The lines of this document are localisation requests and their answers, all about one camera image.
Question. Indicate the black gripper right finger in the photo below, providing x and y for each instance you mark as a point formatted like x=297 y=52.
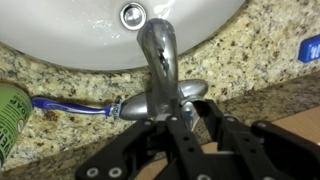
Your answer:
x=266 y=150

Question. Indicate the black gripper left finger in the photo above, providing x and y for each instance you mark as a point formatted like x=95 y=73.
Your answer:
x=133 y=156

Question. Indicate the blue razor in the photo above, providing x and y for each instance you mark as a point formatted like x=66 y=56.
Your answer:
x=66 y=106

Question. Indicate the chrome faucet spout and base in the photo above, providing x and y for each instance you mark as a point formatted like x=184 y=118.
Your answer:
x=160 y=60

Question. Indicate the blue rectangular object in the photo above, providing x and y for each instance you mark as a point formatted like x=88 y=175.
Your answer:
x=310 y=49

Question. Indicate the green can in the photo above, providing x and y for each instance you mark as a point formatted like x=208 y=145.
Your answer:
x=11 y=116

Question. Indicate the white sink basin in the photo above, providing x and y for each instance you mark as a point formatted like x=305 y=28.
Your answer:
x=66 y=33

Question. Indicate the chrome sink drain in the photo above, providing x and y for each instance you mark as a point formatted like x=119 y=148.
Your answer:
x=133 y=16

